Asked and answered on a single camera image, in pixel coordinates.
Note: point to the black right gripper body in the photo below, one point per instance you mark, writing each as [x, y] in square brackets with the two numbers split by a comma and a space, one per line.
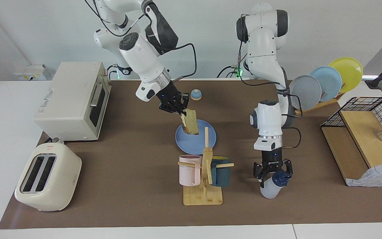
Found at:
[169, 96]

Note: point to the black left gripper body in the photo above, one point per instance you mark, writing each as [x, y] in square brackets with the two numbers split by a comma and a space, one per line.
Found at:
[271, 160]

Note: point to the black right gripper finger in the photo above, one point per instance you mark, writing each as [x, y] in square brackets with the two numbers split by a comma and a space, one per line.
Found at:
[185, 103]
[171, 111]

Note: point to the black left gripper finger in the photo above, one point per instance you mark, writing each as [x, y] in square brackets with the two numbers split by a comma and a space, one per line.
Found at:
[288, 167]
[259, 171]

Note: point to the bread slice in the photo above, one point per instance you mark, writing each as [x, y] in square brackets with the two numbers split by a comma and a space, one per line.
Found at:
[191, 122]

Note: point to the squeeze bottle navy cap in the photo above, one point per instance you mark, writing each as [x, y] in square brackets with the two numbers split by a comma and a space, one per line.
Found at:
[270, 191]

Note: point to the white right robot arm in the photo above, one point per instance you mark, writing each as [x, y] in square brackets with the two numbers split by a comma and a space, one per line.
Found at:
[141, 56]

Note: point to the blue round plate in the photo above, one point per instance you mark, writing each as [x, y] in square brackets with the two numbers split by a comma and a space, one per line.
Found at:
[191, 144]

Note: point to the wooden plate rack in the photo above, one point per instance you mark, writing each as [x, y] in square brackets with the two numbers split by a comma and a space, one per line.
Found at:
[313, 108]

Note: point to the grey plate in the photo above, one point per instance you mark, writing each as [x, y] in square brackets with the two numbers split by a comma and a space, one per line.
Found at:
[305, 93]

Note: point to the light blue plate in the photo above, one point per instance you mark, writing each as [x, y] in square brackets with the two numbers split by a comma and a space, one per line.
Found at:
[330, 81]

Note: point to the yellow plate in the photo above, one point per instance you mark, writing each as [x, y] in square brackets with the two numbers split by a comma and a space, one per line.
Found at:
[348, 73]

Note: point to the dark teal mug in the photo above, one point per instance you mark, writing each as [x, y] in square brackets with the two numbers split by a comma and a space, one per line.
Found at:
[222, 176]

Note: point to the brown table mat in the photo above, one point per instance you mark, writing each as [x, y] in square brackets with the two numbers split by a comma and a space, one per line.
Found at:
[128, 149]

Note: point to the wooden mug tree stand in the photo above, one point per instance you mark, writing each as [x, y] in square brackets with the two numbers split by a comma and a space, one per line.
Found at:
[202, 197]

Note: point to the pink mug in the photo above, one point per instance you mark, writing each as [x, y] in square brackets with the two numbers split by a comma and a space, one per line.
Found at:
[187, 174]

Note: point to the white grid-patterned cloth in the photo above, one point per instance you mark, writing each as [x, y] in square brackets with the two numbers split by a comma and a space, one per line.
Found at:
[376, 176]

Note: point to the white toaster oven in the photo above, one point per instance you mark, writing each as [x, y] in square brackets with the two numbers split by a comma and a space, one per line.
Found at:
[68, 113]

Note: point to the cream two-slot toaster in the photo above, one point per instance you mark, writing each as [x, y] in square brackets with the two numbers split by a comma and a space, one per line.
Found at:
[65, 179]

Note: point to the white wall socket box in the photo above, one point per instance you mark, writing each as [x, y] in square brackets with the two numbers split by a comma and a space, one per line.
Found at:
[31, 73]

